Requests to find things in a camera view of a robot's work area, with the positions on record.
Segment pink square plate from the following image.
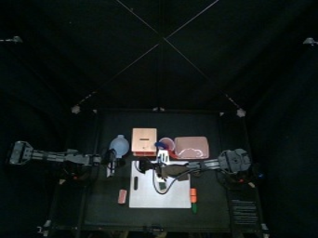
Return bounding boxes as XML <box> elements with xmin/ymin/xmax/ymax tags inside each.
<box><xmin>172</xmin><ymin>136</ymin><xmax>211</xmax><ymax>161</ymax></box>

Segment white plastic cutting board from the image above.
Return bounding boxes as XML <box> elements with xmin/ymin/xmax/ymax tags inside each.
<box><xmin>128</xmin><ymin>160</ymin><xmax>192</xmax><ymax>209</ymax></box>

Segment wooden box with red drawer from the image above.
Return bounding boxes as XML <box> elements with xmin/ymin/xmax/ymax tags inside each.
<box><xmin>130</xmin><ymin>127</ymin><xmax>158</xmax><ymax>158</ymax></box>

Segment orange toy carrot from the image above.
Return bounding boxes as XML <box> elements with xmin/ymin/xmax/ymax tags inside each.
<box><xmin>188</xmin><ymin>187</ymin><xmax>199</xmax><ymax>215</ymax></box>

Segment pink rectangular block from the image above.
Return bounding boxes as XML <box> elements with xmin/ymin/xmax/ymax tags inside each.
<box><xmin>116</xmin><ymin>189</ymin><xmax>128</xmax><ymax>205</ymax></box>

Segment black label with white text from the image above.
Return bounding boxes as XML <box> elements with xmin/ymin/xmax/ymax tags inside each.
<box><xmin>228</xmin><ymin>198</ymin><xmax>263</xmax><ymax>227</ymax></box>

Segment black hanging cable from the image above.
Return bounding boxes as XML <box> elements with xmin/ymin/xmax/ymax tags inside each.
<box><xmin>150</xmin><ymin>168</ymin><xmax>192</xmax><ymax>195</ymax></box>

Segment thin grey cord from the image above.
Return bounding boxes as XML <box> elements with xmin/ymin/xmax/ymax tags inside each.
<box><xmin>74</xmin><ymin>0</ymin><xmax>220</xmax><ymax>109</ymax></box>
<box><xmin>114</xmin><ymin>0</ymin><xmax>245</xmax><ymax>115</ymax></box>

